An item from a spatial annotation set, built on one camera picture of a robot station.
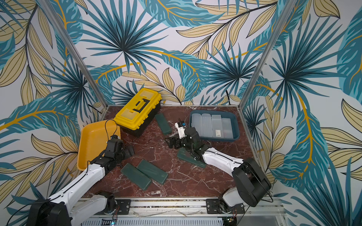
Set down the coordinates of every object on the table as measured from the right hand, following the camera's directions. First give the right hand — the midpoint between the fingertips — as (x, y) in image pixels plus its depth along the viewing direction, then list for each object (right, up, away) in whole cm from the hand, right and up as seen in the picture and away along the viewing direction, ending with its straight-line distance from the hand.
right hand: (171, 136), depth 83 cm
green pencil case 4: (-8, +7, +26) cm, 28 cm away
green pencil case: (-20, -23, 0) cm, 31 cm away
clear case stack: (+40, +2, +20) cm, 45 cm away
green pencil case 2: (-11, -21, +2) cm, 24 cm away
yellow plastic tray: (-57, -5, +17) cm, 60 cm away
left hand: (-27, -10, +3) cm, 29 cm away
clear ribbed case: (+17, +8, +21) cm, 28 cm away
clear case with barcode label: (+32, +5, +17) cm, 37 cm away
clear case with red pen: (+25, +7, +20) cm, 33 cm away
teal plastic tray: (+40, +14, +27) cm, 50 cm away
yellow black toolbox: (-23, +14, +9) cm, 28 cm away
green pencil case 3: (+7, -12, +8) cm, 16 cm away
